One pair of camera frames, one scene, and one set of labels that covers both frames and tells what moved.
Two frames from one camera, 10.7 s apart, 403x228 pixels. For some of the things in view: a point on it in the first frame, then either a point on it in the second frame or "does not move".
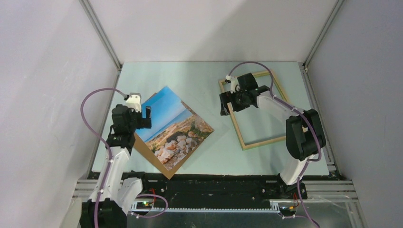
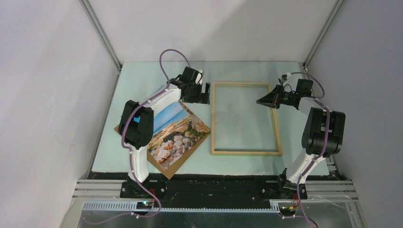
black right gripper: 227,97 → 272,99
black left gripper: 144,122 → 203,97
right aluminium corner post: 304,66 does not move
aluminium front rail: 328,189 does not move
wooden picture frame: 233,118 → 276,119
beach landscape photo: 176,131 does not move
